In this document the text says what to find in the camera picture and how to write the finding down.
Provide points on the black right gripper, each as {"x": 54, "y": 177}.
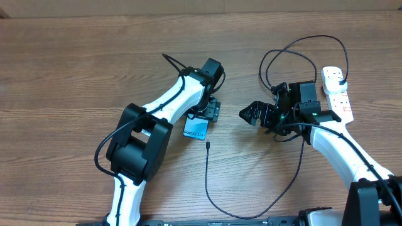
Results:
{"x": 257, "y": 109}

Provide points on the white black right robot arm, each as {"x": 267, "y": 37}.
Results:
{"x": 374, "y": 193}

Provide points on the white charger plug adapter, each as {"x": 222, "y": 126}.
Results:
{"x": 334, "y": 85}

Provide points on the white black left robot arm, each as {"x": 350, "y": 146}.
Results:
{"x": 139, "y": 143}

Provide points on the Samsung Galaxy smartphone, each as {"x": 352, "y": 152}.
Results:
{"x": 196, "y": 128}

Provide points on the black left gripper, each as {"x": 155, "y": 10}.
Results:
{"x": 204, "y": 115}

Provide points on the white power strip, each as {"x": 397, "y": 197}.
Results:
{"x": 339, "y": 103}

